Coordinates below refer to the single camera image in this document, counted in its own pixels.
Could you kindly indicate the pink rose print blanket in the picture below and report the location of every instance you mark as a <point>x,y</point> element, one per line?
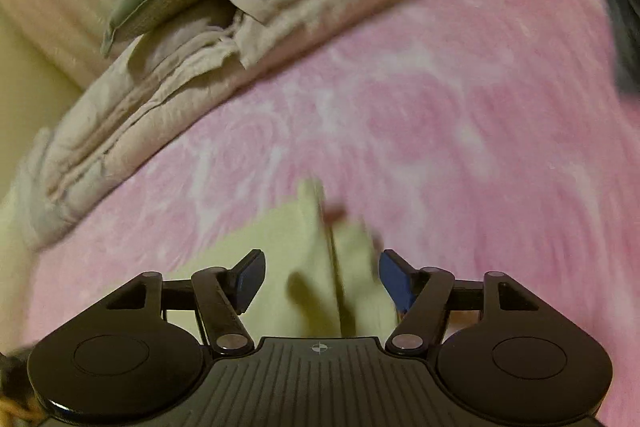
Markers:
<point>425,107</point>

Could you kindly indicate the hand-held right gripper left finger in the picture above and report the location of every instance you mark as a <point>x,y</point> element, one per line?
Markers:
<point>250,283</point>

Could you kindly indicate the dark grey blurred object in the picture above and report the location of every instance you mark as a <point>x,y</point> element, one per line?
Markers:
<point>626,32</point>

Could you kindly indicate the dark patterned object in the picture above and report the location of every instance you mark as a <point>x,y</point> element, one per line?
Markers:
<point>15,387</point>

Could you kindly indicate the pale yellow garment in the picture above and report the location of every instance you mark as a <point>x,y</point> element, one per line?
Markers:
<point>295,252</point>

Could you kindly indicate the beige folded quilt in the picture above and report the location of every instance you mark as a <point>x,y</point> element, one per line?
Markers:
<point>165,77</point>

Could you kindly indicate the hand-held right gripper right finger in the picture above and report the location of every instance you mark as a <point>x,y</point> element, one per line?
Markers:
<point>395,282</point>

